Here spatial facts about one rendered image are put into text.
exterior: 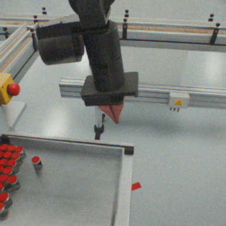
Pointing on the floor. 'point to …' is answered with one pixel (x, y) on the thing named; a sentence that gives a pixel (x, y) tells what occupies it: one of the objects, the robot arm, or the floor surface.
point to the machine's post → (3, 124)
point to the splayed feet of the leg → (99, 128)
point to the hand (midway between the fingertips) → (116, 119)
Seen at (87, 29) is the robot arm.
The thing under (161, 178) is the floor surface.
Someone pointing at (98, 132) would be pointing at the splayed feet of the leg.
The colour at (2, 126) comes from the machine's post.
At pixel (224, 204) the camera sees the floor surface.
